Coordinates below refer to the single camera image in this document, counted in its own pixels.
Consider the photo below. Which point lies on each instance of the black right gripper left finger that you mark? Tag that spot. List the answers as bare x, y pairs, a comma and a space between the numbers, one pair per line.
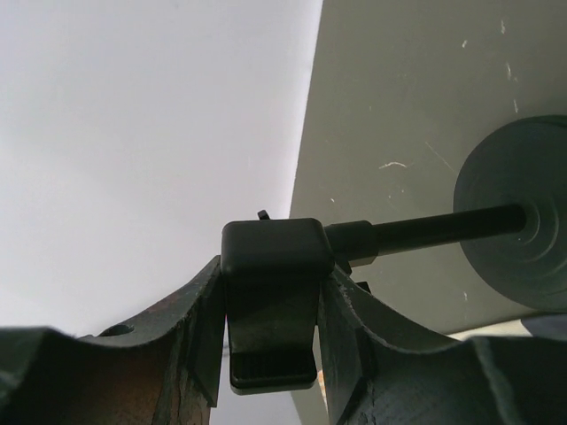
160, 366

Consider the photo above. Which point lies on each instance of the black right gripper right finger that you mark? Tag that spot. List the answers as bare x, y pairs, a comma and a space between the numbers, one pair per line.
380, 367

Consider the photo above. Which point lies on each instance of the black phone stand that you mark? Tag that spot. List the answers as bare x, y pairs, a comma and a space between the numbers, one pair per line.
509, 216

